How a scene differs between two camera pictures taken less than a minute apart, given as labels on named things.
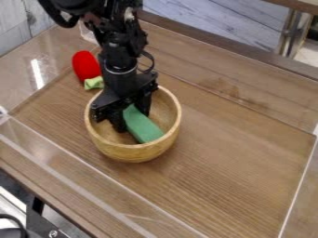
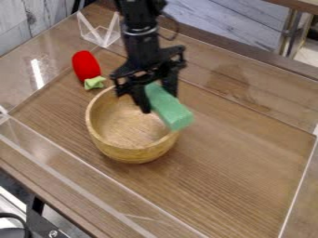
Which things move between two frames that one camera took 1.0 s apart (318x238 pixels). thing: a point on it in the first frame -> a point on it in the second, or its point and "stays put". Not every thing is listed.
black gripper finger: x=115 y=118 -> x=141 y=97
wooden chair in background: x=302 y=10 stays put
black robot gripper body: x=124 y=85 -> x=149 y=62
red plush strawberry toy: x=87 y=68 stays put
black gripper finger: x=143 y=102 -> x=170 y=80
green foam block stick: x=142 y=127 -> x=170 y=109
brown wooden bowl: x=119 y=146 stays put
